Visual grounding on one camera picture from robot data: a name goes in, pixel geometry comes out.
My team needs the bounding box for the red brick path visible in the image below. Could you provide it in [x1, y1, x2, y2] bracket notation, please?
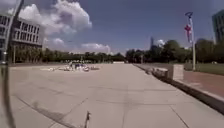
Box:
[182, 69, 224, 99]

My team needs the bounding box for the tall dark building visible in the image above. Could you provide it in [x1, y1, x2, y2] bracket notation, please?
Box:
[211, 9, 224, 44]

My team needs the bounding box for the distant tower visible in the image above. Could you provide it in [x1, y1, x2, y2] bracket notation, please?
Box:
[149, 36, 155, 49]

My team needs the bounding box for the pale concrete paved plaza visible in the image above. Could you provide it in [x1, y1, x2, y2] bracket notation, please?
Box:
[0, 63, 224, 128]

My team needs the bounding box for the concrete block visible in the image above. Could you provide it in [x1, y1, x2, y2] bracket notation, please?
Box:
[167, 63, 185, 81]

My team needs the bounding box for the pole with flags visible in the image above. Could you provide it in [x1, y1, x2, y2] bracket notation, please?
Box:
[184, 11, 197, 72]

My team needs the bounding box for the low concrete wall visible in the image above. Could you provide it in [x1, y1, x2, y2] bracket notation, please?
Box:
[133, 63, 224, 116]

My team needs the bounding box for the grey building with window grid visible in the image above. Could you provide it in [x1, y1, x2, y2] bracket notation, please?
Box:
[0, 13, 45, 64]

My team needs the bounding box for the group of pale objects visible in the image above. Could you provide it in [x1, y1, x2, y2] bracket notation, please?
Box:
[39, 60, 101, 73]

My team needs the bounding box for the robot's own part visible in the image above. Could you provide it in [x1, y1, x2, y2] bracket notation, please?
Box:
[83, 110, 92, 128]

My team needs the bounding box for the row of trees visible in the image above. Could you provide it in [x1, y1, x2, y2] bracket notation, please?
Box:
[9, 38, 224, 65]

